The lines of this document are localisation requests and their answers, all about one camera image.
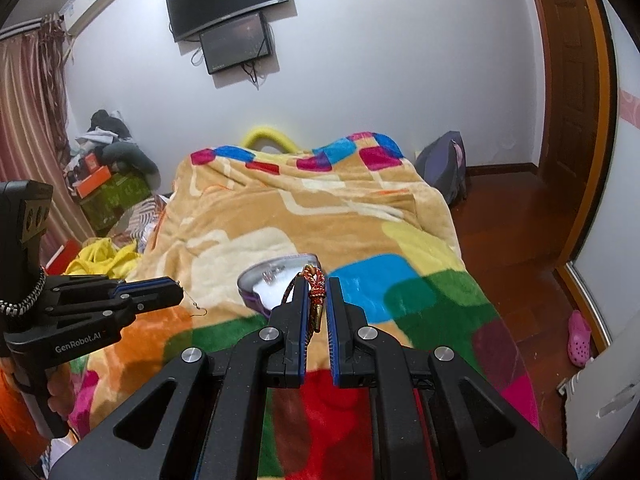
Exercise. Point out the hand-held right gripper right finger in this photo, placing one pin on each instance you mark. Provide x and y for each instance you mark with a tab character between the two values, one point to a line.
334	332

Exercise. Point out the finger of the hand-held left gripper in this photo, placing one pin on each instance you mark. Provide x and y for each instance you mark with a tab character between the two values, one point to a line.
100	314
150	291

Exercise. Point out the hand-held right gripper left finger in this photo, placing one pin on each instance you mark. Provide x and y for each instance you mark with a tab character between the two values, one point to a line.
302	327

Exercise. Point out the silver hook earring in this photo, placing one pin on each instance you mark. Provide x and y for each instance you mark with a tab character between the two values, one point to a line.
196	308

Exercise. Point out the purple jewelry box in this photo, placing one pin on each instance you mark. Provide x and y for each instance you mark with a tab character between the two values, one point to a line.
270	280

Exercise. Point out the yellow cloth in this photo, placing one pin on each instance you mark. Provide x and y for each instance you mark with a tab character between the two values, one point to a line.
102	260

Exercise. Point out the red box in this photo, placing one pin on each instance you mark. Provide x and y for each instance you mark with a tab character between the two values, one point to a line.
62	257

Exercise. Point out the orange box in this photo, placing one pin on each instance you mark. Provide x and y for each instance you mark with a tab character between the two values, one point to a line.
92	180

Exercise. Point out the green cardboard box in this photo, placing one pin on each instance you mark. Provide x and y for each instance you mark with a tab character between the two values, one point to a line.
112	197

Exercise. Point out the pink striped curtain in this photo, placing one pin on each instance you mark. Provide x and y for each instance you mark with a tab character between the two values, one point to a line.
30	125

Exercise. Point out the colourful patchwork blanket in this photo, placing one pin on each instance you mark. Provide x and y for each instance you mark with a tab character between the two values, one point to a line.
300	210

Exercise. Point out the pile of clothes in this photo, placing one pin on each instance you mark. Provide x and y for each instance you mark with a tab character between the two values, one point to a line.
102	132

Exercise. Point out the grey neck pillow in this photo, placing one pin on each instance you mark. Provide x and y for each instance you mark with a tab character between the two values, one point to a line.
130	155

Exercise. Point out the yellow curved pillow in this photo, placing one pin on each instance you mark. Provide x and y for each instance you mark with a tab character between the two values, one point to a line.
267	137

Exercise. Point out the grey backpack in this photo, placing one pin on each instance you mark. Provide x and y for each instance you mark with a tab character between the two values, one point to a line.
442	165

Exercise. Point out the pink clog shoe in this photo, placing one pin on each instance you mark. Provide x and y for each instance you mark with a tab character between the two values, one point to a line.
579	337

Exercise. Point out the white foam board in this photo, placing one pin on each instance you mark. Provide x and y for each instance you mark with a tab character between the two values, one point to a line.
605	400

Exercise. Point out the brown wooden door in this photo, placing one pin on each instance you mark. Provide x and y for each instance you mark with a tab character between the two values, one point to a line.
570	75

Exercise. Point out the small black wall monitor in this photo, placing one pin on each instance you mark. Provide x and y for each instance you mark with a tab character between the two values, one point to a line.
235	42

